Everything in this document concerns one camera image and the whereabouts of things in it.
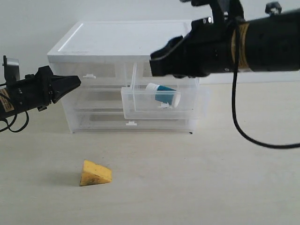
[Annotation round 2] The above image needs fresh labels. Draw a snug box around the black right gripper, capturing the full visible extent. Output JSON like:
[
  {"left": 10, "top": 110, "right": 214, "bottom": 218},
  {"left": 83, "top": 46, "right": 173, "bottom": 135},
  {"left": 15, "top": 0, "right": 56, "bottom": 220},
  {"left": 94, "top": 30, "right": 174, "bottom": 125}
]
[{"left": 150, "top": 19, "right": 234, "bottom": 78}]

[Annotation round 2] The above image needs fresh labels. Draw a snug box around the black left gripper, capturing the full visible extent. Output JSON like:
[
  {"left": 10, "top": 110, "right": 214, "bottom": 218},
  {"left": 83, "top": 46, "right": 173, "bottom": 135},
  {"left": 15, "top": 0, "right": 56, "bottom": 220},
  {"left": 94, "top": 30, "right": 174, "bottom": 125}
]
[{"left": 14, "top": 66, "right": 81, "bottom": 112}]

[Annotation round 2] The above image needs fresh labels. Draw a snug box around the yellow cheese wedge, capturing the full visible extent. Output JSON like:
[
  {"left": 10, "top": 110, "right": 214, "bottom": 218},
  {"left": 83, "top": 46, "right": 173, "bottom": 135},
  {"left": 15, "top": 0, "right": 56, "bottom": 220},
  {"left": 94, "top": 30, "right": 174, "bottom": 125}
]
[{"left": 80, "top": 160, "right": 112, "bottom": 187}]

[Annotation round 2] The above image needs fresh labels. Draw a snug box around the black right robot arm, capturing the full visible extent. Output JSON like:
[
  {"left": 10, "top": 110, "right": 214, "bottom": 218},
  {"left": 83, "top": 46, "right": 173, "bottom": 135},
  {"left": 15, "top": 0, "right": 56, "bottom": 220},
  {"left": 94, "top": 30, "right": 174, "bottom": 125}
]
[{"left": 150, "top": 0, "right": 300, "bottom": 78}]

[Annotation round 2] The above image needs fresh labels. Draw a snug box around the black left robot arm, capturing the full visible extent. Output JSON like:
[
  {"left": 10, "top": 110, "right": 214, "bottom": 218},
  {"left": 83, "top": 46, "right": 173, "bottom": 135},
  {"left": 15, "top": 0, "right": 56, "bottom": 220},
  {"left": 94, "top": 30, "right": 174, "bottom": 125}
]
[{"left": 0, "top": 66, "right": 81, "bottom": 119}]

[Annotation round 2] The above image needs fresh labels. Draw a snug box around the clear middle wide drawer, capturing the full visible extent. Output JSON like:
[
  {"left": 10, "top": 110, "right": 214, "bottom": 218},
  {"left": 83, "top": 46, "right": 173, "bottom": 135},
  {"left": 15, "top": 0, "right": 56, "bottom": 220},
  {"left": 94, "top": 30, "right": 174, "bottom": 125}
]
[{"left": 62, "top": 90, "right": 123, "bottom": 112}]

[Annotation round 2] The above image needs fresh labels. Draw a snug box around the clear wide drawer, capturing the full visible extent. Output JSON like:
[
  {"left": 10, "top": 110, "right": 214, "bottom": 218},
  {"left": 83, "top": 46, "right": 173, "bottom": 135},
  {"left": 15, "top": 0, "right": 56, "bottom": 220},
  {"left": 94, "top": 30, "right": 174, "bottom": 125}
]
[
  {"left": 62, "top": 90, "right": 123, "bottom": 112},
  {"left": 67, "top": 112, "right": 198, "bottom": 132}
]

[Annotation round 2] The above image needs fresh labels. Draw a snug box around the clear bottom wide drawer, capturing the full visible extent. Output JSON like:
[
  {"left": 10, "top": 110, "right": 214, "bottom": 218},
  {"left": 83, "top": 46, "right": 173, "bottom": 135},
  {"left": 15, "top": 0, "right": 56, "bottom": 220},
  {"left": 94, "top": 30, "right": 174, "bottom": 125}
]
[{"left": 67, "top": 112, "right": 198, "bottom": 132}]

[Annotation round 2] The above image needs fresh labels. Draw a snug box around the white plastic drawer cabinet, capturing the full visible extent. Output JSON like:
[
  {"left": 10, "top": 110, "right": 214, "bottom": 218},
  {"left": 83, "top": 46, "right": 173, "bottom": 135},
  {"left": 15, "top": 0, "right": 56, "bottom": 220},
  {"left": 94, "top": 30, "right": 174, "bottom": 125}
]
[{"left": 47, "top": 20, "right": 190, "bottom": 119}]

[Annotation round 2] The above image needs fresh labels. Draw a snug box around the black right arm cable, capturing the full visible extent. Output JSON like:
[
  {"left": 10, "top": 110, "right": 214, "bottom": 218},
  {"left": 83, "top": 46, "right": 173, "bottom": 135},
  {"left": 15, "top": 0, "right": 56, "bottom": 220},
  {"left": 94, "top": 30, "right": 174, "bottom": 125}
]
[{"left": 231, "top": 20, "right": 300, "bottom": 150}]

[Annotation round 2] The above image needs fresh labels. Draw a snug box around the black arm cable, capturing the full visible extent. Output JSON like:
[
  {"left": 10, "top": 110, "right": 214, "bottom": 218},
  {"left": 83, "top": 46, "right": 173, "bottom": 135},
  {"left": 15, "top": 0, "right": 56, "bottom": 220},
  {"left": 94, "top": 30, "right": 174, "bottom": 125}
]
[
  {"left": 231, "top": 20, "right": 300, "bottom": 150},
  {"left": 0, "top": 82, "right": 30, "bottom": 133}
]

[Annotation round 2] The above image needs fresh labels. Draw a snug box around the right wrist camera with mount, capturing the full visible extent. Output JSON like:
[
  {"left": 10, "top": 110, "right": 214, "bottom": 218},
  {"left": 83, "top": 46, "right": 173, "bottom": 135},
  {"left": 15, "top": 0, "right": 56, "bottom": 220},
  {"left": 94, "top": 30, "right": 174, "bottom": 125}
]
[{"left": 181, "top": 0, "right": 245, "bottom": 23}]

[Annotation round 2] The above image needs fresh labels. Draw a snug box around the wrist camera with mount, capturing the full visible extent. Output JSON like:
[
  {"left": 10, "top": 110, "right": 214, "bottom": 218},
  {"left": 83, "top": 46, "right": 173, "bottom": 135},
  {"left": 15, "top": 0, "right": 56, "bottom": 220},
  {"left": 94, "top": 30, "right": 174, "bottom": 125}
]
[
  {"left": 3, "top": 55, "right": 20, "bottom": 86},
  {"left": 181, "top": 0, "right": 245, "bottom": 23}
]

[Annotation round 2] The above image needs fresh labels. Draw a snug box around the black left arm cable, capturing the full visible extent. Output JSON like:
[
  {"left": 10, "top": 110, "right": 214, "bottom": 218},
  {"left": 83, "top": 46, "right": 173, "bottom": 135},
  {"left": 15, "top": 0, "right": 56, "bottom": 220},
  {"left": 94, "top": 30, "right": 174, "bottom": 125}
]
[{"left": 0, "top": 82, "right": 30, "bottom": 133}]

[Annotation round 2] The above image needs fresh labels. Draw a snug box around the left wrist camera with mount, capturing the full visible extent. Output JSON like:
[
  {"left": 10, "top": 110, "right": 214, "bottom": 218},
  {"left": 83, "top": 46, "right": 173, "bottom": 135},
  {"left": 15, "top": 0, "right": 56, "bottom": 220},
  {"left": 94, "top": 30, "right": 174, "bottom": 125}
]
[{"left": 3, "top": 55, "right": 20, "bottom": 86}]

